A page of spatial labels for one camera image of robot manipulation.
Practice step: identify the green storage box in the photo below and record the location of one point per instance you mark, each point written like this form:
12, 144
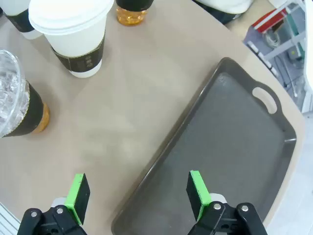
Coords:
294, 29

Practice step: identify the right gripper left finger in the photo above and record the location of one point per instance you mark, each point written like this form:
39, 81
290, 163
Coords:
78, 195

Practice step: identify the person in cream sweater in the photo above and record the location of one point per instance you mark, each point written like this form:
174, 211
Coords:
220, 6

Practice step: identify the white power strip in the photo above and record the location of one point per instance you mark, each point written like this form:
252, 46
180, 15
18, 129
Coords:
264, 60

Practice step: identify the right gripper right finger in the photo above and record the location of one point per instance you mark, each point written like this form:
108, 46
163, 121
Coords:
198, 195

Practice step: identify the red box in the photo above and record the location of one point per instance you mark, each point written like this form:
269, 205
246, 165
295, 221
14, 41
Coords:
267, 18

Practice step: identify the clear plastic iced tea cup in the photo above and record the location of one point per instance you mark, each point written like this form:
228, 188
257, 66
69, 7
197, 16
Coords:
130, 16
33, 110

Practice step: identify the dark brown serving tray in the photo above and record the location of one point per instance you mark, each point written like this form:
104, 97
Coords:
220, 147

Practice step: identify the white paper cup black sleeve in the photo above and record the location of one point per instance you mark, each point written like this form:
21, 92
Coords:
17, 14
73, 31

